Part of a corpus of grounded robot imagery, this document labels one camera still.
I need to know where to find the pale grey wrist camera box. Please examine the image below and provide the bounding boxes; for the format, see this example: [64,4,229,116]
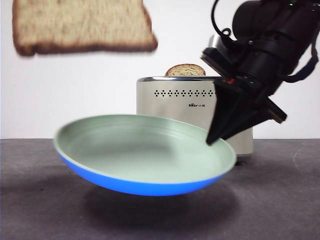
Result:
[206,33,228,53]

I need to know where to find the round-topped bread slice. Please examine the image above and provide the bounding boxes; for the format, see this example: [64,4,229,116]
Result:
[164,63,207,77]

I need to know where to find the thin black cable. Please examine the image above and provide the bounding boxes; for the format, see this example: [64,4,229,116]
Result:
[210,0,231,38]

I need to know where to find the cream toaster with dotted vents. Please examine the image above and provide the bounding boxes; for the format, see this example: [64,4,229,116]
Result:
[136,75,255,157]

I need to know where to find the dark blue cable sleeve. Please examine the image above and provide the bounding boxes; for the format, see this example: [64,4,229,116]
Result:
[284,43,320,84]

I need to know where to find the pale green round plate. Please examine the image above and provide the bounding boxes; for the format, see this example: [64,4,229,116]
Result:
[53,114,237,197]

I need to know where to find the brown-crusted square bread slice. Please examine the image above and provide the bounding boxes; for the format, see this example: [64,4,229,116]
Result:
[11,0,159,57]

